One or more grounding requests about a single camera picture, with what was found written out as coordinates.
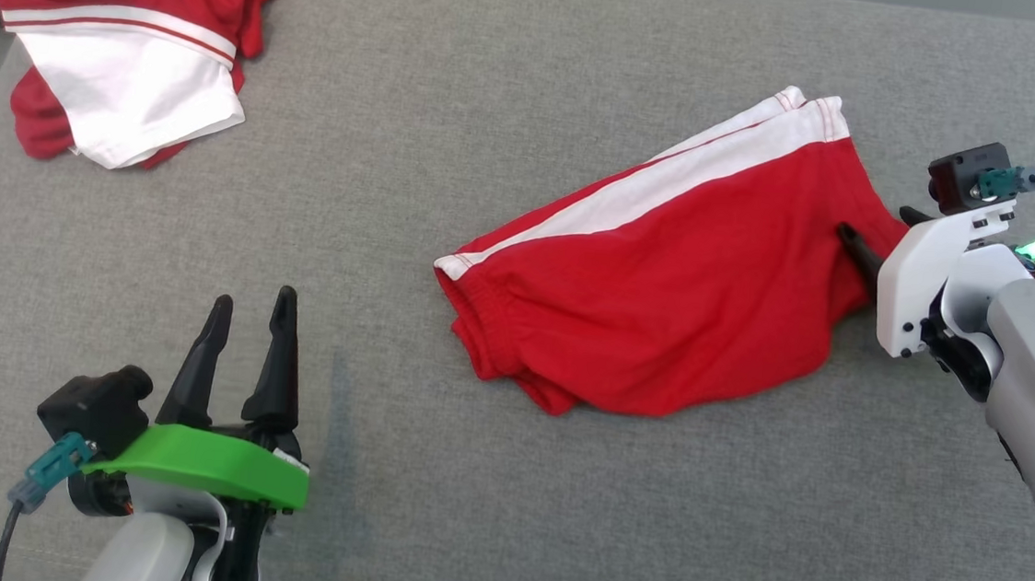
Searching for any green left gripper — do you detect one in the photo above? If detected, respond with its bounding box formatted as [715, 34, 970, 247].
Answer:
[61, 271, 326, 581]

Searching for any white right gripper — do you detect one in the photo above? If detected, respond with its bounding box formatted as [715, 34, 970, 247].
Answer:
[828, 191, 1035, 369]

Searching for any red shorts white stripe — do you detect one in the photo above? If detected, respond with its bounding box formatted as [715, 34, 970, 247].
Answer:
[423, 59, 922, 443]

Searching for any red white basketball jersey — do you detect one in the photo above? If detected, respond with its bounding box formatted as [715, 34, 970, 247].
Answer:
[0, 0, 289, 183]

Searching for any left camera cable teal plug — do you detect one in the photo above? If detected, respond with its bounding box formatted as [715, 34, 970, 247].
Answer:
[0, 427, 99, 581]

